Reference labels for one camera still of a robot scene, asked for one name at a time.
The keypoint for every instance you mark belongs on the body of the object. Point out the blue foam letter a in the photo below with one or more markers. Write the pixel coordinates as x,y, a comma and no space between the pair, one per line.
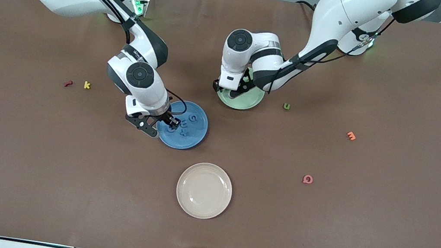
169,130

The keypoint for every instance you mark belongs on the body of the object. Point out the blue foam letter E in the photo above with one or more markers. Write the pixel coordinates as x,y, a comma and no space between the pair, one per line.
185,125

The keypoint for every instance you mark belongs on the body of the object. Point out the blue foam letter x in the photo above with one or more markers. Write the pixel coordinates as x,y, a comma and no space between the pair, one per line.
185,132

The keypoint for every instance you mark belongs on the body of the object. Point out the blue foam letter G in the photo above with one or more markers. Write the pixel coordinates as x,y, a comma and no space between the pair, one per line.
192,117

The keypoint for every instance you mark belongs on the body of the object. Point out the green foam letter u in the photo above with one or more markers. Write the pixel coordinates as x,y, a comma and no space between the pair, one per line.
287,106

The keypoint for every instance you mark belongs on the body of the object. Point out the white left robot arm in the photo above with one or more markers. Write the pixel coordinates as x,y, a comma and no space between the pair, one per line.
351,12

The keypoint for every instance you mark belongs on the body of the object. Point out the blue plate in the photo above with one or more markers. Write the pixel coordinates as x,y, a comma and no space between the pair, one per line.
194,139

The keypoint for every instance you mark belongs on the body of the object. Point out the green plate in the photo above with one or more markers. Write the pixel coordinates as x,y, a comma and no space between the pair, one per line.
245,101

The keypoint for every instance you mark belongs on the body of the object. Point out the yellow foam letter k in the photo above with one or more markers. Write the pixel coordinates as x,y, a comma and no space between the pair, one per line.
87,85

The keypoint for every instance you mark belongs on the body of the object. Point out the beige plate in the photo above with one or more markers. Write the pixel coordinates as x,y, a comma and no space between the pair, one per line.
204,190

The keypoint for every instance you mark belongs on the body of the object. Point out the red foam letter r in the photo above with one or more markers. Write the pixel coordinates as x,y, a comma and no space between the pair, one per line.
68,83

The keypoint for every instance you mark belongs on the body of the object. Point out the pink foam letter Q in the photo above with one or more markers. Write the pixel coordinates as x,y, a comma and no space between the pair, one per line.
307,179

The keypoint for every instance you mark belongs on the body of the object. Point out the orange foam letter m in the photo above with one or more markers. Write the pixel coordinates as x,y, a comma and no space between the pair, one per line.
351,135

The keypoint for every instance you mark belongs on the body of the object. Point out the brown table cover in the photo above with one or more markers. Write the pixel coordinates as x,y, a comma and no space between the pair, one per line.
316,243

